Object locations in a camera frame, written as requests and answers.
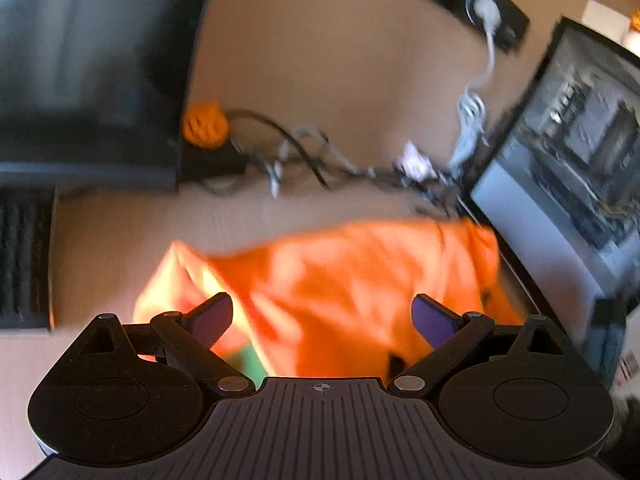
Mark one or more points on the black keyboard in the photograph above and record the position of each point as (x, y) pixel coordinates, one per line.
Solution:
(25, 260)

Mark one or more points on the crumpled white tissue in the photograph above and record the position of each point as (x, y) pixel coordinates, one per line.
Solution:
(415, 160)

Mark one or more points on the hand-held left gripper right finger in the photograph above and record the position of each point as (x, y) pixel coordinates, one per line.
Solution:
(432, 324)

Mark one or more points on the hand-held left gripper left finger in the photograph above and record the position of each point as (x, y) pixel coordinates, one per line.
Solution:
(212, 317)

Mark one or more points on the small orange pumpkin decoration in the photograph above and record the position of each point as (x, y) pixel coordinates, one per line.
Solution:
(204, 125)

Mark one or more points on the orange garment with green trim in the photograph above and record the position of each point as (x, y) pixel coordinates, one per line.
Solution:
(340, 285)

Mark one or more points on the black hub box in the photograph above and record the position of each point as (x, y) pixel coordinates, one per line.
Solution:
(212, 162)

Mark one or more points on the black computer monitor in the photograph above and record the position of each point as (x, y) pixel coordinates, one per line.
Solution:
(90, 60)

